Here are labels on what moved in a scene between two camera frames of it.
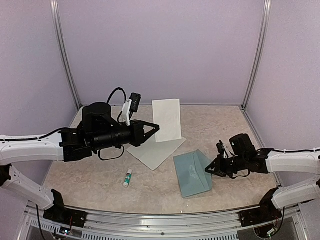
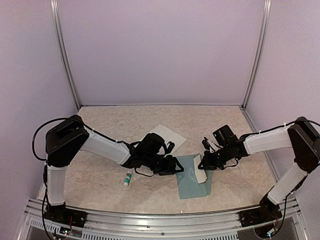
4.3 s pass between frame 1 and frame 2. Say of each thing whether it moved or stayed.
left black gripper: moved
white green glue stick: stayed
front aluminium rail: stayed
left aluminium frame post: stayed
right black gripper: moved
